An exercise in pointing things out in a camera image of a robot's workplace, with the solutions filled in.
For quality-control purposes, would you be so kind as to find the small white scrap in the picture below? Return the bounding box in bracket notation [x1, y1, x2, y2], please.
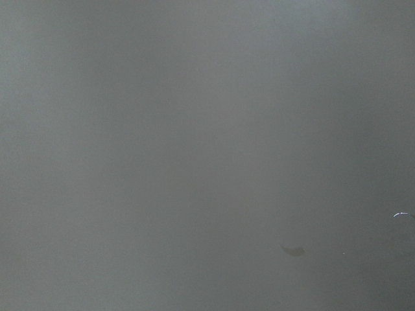
[393, 212, 415, 219]

